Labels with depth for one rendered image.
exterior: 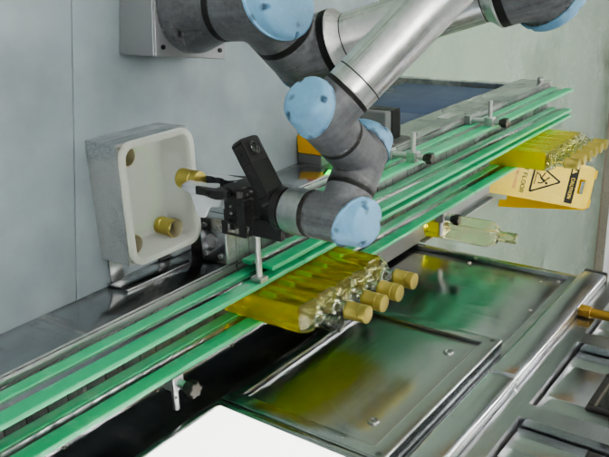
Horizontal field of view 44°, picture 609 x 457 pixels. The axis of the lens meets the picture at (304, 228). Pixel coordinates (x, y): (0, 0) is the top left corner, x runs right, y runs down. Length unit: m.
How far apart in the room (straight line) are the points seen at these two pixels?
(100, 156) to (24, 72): 0.18
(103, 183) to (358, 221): 0.49
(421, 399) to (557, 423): 0.23
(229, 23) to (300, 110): 0.29
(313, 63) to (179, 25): 0.23
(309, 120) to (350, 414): 0.55
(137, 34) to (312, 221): 0.47
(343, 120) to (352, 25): 0.28
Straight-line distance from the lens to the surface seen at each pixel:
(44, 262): 1.36
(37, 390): 1.19
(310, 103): 1.03
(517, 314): 1.79
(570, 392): 1.53
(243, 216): 1.22
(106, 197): 1.36
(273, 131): 1.74
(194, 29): 1.32
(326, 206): 1.12
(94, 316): 1.34
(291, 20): 1.24
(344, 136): 1.07
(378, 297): 1.43
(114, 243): 1.38
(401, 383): 1.43
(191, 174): 1.31
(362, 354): 1.52
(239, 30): 1.26
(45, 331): 1.31
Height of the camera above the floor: 1.83
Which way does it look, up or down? 35 degrees down
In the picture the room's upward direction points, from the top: 102 degrees clockwise
